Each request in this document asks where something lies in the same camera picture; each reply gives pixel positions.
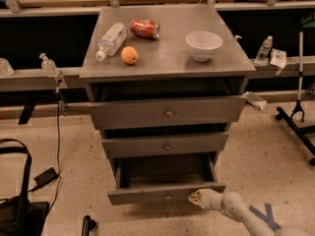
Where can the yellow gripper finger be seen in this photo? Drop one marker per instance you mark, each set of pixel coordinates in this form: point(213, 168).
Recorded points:
point(196, 198)

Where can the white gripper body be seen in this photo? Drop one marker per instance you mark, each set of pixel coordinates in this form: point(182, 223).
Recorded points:
point(207, 199)

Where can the grey bottom drawer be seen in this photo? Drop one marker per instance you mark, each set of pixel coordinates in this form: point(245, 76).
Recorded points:
point(163, 178)

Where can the grey drawer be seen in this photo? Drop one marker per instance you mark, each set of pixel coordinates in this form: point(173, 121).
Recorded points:
point(163, 145)
point(166, 112)
point(163, 178)

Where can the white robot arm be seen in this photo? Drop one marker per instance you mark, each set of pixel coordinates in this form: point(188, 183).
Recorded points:
point(231, 205)

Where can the grey middle drawer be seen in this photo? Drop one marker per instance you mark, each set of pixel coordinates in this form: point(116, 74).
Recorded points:
point(163, 145)

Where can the black object at bottom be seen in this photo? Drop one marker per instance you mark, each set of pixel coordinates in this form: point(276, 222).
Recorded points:
point(88, 225)

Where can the grey drawer cabinet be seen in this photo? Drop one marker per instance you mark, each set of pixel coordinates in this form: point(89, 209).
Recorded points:
point(165, 68)

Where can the grey top drawer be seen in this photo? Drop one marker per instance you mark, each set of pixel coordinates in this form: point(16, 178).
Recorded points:
point(166, 112)

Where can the white box on floor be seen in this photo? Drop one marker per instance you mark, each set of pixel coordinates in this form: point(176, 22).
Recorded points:
point(255, 100)

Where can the black stand with pole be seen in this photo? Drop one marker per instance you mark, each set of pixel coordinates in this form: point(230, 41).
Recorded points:
point(305, 24)

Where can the black power adapter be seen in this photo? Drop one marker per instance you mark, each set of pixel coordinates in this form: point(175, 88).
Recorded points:
point(45, 177)

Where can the white bowl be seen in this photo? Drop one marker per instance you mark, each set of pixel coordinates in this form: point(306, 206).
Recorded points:
point(203, 45)

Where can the orange fruit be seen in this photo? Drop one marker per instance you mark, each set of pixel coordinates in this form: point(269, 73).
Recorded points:
point(129, 55)

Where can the small water bottle on shelf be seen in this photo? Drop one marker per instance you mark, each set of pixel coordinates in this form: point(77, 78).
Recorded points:
point(264, 50)

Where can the white paper packet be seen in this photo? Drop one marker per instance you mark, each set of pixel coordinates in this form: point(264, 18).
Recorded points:
point(278, 58)

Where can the red soda can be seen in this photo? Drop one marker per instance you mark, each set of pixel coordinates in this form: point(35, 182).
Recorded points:
point(145, 28)

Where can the black bag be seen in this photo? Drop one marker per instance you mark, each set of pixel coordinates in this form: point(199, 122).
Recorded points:
point(18, 216)

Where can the clear plastic water bottle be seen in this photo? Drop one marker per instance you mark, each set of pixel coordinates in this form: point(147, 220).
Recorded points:
point(109, 44)

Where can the clear pump dispenser bottle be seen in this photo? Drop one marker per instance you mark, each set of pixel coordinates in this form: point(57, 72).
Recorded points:
point(48, 66)

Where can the clear glass object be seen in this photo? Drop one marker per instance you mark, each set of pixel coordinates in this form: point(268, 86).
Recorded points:
point(5, 68)

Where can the grey metal shelf rail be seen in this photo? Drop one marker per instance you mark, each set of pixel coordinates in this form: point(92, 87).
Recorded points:
point(35, 79)

